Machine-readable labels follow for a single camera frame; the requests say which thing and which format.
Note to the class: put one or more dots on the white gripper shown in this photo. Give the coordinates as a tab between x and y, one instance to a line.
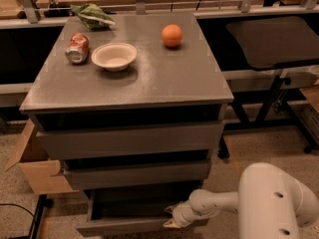
179	214

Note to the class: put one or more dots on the grey bottom drawer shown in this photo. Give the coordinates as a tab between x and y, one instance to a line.
127	210

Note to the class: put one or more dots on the grey drawer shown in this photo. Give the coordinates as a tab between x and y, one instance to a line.
133	175
127	210
90	143

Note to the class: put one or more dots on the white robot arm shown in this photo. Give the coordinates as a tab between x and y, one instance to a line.
270	204

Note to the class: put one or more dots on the grey middle drawer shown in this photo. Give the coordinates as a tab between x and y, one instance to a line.
133	175

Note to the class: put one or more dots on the grey top drawer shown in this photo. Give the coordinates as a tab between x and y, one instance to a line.
90	143

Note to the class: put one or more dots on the grey drawer cabinet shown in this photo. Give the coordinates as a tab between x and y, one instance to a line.
161	86

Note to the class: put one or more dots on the brown cardboard box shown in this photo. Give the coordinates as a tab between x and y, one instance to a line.
43	174

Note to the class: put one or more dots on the white paper bowl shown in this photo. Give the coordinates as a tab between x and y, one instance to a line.
114	57

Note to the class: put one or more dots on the orange fruit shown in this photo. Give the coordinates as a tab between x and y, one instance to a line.
171	35

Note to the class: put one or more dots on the crushed red soda can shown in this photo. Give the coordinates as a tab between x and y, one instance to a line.
78	49

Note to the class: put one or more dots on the dark side table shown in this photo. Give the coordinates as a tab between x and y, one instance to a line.
281	44

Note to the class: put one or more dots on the green chip bag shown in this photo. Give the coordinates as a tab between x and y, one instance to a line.
93	16

